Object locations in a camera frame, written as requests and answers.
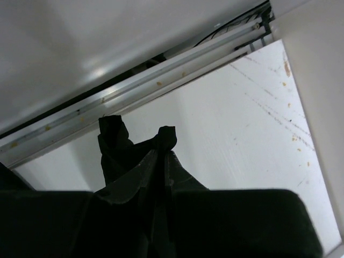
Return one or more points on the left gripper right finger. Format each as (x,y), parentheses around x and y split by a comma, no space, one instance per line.
(181,188)

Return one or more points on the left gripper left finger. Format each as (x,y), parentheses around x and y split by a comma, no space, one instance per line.
(135,187)

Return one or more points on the black trousers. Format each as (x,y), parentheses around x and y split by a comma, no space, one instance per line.
(120,154)

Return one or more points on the aluminium table edge rail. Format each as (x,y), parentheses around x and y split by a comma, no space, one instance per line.
(38,138)

